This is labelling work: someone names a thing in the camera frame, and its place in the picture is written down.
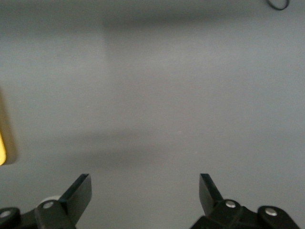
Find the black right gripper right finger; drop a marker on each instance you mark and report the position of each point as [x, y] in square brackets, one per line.
[214, 207]

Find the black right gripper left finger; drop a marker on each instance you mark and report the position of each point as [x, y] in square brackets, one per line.
[71, 205]

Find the yellow plastic tray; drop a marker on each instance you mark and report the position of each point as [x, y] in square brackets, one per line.
[6, 133]

